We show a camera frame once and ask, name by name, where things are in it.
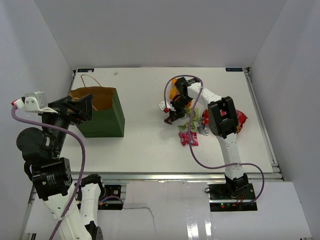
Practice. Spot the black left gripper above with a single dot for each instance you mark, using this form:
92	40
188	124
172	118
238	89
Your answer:
83	106

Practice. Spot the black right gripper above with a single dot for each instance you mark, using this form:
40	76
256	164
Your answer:
174	111

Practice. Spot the orange snack bag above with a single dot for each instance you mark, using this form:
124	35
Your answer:
173	92

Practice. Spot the brown chocolate bar wrapper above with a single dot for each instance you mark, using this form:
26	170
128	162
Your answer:
173	116

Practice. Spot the green candy packet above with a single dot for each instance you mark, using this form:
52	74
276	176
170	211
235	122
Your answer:
192	114
184	128

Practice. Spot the pink candy packet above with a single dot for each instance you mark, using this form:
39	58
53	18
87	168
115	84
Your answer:
186	139

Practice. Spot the silver candy packet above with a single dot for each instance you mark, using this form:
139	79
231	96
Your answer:
203	129

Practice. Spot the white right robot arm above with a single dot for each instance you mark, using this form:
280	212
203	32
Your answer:
222	122

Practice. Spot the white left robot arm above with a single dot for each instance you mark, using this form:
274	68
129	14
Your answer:
73	204

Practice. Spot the blue left corner label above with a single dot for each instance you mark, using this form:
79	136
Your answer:
85	70

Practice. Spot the blue table corner label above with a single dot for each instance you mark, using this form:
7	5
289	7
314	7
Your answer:
234	69

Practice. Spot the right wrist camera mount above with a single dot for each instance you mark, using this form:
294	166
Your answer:
164	106

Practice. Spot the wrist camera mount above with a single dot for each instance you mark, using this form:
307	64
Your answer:
164	106
34	102

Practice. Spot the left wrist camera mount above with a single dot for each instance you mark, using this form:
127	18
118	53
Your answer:
34	102

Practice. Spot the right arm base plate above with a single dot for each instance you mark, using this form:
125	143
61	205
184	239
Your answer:
220	200

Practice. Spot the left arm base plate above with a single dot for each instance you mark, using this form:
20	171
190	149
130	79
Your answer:
110	198

